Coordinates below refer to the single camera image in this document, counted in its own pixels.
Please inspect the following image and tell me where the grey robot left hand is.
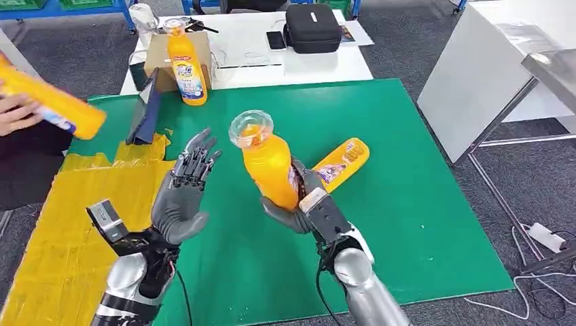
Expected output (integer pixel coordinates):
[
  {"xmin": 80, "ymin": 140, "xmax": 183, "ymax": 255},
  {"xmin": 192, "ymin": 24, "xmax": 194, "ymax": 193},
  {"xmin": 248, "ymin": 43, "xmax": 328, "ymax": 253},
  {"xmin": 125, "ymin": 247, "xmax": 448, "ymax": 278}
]
[{"xmin": 150, "ymin": 128, "xmax": 223, "ymax": 247}]

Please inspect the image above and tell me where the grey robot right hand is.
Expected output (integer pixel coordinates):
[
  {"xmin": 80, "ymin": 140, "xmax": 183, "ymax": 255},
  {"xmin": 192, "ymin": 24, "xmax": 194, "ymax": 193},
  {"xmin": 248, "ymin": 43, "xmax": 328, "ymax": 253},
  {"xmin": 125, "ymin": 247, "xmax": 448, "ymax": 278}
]
[{"xmin": 259, "ymin": 155, "xmax": 327, "ymax": 235}]

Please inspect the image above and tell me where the person's right hand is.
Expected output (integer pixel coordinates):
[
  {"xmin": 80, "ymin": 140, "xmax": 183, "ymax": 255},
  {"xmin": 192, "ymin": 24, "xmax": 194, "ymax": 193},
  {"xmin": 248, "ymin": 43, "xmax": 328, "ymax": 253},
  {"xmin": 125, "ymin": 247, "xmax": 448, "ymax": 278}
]
[{"xmin": 0, "ymin": 92, "xmax": 44, "ymax": 138}]

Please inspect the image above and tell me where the orange juice bottle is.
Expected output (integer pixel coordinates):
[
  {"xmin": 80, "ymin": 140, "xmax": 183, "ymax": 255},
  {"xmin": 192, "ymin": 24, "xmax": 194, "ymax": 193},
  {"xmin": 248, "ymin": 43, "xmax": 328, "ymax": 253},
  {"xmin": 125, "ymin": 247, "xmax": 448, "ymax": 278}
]
[
  {"xmin": 228, "ymin": 110, "xmax": 302, "ymax": 211},
  {"xmin": 162, "ymin": 18, "xmax": 209, "ymax": 107},
  {"xmin": 0, "ymin": 54, "xmax": 108, "ymax": 141},
  {"xmin": 312, "ymin": 137, "xmax": 371, "ymax": 194}
]

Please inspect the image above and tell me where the tablet in blue folding cover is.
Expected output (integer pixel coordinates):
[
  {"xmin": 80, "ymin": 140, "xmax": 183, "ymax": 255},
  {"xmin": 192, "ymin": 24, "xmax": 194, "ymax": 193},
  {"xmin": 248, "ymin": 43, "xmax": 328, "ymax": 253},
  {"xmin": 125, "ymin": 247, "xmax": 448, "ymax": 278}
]
[{"xmin": 126, "ymin": 67, "xmax": 163, "ymax": 146}]

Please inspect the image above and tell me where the blue metal rack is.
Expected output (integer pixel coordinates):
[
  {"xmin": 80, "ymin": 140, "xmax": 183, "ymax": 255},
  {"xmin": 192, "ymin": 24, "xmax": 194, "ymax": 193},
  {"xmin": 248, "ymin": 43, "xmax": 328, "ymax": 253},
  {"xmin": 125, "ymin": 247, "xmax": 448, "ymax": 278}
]
[{"xmin": 0, "ymin": 0, "xmax": 137, "ymax": 35}]

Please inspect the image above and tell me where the green plastic crate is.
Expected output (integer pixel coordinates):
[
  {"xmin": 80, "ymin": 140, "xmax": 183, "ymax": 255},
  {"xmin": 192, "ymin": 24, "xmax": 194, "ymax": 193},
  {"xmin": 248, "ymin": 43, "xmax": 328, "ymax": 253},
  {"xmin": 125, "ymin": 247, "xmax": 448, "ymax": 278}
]
[
  {"xmin": 0, "ymin": 0, "xmax": 48, "ymax": 11},
  {"xmin": 58, "ymin": 0, "xmax": 115, "ymax": 11}
]

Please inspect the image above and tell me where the yellow sheet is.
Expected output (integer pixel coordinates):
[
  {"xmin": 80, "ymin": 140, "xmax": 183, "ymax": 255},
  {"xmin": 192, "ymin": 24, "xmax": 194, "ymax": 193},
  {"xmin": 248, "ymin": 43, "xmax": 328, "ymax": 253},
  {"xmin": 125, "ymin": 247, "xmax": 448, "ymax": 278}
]
[{"xmin": 0, "ymin": 132, "xmax": 177, "ymax": 326}]

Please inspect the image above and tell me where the green mat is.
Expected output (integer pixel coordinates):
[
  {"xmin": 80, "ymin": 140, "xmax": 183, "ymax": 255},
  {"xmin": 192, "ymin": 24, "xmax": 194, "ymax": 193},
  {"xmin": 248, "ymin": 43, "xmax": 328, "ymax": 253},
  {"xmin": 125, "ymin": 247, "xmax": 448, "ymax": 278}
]
[{"xmin": 67, "ymin": 78, "xmax": 516, "ymax": 326}]

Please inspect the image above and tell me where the white table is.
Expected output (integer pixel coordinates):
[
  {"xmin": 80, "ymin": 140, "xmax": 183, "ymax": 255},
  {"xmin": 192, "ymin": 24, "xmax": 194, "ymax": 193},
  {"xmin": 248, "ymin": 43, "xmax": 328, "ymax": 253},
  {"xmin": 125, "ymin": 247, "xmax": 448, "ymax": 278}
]
[{"xmin": 120, "ymin": 9, "xmax": 374, "ymax": 96}]

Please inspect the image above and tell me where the brown cardboard box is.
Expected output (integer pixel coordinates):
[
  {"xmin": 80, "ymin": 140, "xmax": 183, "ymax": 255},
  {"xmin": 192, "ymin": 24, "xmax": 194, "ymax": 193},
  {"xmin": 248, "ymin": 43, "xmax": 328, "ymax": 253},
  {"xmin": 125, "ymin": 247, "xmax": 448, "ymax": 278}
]
[{"xmin": 143, "ymin": 30, "xmax": 213, "ymax": 93}]

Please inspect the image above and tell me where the black smartphone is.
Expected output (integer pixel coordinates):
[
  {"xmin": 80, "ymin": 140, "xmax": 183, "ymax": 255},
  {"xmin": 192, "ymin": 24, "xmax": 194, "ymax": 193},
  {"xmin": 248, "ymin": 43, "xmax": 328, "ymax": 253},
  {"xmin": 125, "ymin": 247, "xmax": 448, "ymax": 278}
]
[{"xmin": 266, "ymin": 30, "xmax": 287, "ymax": 51}]

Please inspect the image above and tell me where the black hand tool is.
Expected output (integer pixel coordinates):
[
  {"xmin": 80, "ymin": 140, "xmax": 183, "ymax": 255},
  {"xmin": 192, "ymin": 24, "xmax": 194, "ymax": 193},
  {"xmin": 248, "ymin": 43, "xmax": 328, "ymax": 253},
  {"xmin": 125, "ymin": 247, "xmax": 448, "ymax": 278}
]
[{"xmin": 157, "ymin": 17, "xmax": 221, "ymax": 35}]

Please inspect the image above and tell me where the black zippered case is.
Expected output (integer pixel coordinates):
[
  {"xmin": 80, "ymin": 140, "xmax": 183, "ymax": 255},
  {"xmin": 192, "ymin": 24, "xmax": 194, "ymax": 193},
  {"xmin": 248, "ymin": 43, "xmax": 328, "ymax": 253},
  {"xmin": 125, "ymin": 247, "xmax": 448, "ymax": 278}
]
[{"xmin": 283, "ymin": 3, "xmax": 343, "ymax": 55}]

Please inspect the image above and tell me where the printed paper sheet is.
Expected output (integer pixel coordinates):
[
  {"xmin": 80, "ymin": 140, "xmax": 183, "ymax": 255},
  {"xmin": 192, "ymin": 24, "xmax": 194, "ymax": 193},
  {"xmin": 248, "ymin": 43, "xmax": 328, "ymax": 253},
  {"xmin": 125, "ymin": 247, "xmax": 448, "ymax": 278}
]
[{"xmin": 340, "ymin": 20, "xmax": 374, "ymax": 48}]

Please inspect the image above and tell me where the black office chair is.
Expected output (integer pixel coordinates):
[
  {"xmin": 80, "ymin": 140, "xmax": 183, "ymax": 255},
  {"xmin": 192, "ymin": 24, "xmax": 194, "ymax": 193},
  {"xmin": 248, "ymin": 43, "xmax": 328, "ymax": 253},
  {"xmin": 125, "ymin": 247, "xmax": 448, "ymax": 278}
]
[{"xmin": 219, "ymin": 0, "xmax": 289, "ymax": 14}]

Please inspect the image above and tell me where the white panel desk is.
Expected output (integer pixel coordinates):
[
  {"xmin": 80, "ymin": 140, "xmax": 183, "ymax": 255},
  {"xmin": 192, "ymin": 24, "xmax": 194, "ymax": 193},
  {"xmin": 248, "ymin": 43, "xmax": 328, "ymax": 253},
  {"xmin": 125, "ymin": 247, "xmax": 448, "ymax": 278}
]
[{"xmin": 416, "ymin": 0, "xmax": 576, "ymax": 164}]

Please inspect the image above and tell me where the white power strip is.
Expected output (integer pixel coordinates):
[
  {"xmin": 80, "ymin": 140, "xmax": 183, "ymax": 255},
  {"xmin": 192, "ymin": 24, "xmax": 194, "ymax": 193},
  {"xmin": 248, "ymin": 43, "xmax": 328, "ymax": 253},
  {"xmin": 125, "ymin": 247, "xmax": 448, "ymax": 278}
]
[{"xmin": 527, "ymin": 222, "xmax": 567, "ymax": 254}]

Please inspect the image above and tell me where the steel bench with metal legs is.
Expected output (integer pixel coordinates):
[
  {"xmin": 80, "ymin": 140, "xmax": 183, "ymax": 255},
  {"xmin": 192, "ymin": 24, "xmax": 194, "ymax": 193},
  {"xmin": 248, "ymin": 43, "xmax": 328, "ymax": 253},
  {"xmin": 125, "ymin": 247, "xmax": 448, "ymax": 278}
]
[{"xmin": 452, "ymin": 48, "xmax": 576, "ymax": 263}]

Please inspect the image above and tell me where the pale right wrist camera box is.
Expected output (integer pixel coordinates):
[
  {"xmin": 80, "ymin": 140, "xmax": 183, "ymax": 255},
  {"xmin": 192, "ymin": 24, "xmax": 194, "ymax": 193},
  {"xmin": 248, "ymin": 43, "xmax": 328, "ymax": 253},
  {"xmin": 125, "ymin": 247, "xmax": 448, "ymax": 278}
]
[{"xmin": 298, "ymin": 187, "xmax": 355, "ymax": 247}]

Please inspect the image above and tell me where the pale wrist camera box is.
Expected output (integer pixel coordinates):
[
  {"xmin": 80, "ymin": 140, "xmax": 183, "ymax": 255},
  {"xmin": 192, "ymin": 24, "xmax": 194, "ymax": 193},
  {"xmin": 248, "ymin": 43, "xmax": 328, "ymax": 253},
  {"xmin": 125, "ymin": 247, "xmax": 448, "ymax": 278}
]
[
  {"xmin": 86, "ymin": 199, "xmax": 130, "ymax": 245},
  {"xmin": 298, "ymin": 187, "xmax": 355, "ymax": 247}
]

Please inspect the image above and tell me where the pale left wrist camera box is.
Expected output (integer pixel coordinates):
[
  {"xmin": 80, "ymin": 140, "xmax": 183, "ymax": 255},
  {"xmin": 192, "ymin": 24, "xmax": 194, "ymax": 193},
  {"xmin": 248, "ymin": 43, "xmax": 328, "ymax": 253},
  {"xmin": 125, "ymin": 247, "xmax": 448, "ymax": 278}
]
[{"xmin": 86, "ymin": 199, "xmax": 130, "ymax": 245}]

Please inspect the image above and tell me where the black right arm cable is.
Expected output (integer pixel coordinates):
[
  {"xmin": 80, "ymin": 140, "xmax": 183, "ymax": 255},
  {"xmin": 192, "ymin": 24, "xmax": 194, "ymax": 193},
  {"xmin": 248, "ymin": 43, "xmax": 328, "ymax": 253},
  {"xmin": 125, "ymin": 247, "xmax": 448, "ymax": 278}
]
[{"xmin": 314, "ymin": 254, "xmax": 344, "ymax": 326}]

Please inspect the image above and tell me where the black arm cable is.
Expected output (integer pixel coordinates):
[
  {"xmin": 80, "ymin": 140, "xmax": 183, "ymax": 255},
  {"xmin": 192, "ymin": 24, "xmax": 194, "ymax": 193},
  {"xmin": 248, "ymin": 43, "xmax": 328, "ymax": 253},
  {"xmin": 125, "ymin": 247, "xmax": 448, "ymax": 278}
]
[
  {"xmin": 174, "ymin": 269, "xmax": 194, "ymax": 326},
  {"xmin": 314, "ymin": 254, "xmax": 344, "ymax": 326}
]

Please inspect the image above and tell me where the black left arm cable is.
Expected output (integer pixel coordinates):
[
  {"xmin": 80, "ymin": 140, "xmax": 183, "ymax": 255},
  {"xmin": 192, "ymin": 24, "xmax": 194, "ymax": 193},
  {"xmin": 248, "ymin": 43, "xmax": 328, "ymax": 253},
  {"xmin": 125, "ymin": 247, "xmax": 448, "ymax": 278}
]
[{"xmin": 174, "ymin": 269, "xmax": 194, "ymax": 326}]

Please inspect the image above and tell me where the black phone with white cable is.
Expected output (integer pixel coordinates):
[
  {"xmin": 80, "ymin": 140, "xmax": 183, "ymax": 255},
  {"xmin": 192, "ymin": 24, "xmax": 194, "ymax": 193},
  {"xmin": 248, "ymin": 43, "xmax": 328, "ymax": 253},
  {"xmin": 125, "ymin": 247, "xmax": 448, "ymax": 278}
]
[{"xmin": 129, "ymin": 60, "xmax": 150, "ymax": 92}]

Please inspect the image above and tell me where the white cable on table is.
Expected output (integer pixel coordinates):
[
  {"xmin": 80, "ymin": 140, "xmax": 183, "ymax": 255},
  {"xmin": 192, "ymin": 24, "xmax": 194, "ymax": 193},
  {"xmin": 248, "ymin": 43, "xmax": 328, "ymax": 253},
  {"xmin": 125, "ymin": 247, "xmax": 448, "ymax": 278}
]
[{"xmin": 211, "ymin": 43, "xmax": 285, "ymax": 69}]

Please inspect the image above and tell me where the white floor cable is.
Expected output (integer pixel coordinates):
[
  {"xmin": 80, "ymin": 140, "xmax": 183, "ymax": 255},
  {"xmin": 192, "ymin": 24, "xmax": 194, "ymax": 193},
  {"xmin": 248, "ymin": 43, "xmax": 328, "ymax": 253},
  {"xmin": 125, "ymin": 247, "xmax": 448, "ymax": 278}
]
[{"xmin": 463, "ymin": 223, "xmax": 576, "ymax": 321}]

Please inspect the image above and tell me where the black floor cable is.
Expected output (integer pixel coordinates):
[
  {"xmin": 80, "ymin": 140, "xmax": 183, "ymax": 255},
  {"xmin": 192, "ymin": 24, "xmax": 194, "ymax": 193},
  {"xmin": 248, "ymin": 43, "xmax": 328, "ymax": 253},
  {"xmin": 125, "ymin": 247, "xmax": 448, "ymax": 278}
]
[{"xmin": 520, "ymin": 230, "xmax": 576, "ymax": 321}]

